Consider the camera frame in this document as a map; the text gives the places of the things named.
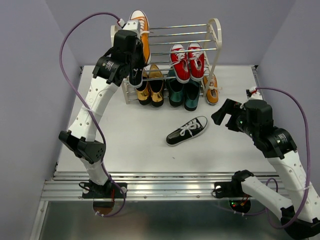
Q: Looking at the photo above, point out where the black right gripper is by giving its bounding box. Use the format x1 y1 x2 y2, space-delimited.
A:
211 97 259 139

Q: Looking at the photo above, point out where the black sneaker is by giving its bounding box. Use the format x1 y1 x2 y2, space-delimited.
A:
129 66 144 89
165 115 209 147

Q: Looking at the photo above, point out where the orange sneaker front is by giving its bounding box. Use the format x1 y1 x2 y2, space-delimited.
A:
129 10 151 65

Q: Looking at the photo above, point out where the orange sneaker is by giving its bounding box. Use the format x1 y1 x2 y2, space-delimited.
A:
203 74 222 106
129 10 151 65

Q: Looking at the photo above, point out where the red sneaker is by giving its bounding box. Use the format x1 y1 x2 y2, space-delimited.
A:
187 42 205 82
170 43 191 84

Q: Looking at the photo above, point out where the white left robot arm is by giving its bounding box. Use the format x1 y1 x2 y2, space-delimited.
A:
58 29 145 197

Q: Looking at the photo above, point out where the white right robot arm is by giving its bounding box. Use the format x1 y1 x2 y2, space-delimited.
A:
211 99 320 240

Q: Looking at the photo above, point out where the orange sneaker by shelf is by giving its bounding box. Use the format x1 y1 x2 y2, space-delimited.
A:
203 74 222 106

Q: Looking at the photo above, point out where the cream metal shoe shelf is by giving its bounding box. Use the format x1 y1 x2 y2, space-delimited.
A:
110 17 223 105

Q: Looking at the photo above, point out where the green loafer right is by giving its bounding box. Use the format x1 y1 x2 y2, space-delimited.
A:
184 80 201 112

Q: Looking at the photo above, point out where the green loafer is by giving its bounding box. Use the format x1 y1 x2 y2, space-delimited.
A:
165 68 184 107
184 80 201 112

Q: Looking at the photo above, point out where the gold loafer right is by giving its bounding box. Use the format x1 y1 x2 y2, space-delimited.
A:
148 63 165 107

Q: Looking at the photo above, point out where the gold loafer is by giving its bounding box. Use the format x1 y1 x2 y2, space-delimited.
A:
148 63 165 107
135 80 151 106

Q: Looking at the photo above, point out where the gold loafer left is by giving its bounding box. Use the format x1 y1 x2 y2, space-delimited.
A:
135 80 151 106

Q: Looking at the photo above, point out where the green loafer left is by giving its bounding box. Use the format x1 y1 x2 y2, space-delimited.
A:
165 68 184 107

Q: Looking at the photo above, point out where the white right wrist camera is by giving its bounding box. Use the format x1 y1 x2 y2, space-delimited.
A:
246 86 263 101

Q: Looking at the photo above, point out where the aluminium mounting rail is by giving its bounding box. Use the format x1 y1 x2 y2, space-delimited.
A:
39 171 291 203

